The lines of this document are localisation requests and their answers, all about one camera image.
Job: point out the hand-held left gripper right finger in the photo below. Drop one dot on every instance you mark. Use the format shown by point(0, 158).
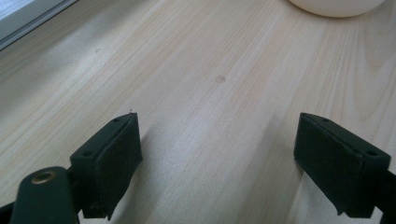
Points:
point(339, 161)

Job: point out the cream round bowl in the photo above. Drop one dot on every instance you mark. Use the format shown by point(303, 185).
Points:
point(337, 6)

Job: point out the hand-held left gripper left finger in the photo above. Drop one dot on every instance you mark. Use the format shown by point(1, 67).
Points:
point(106, 161)

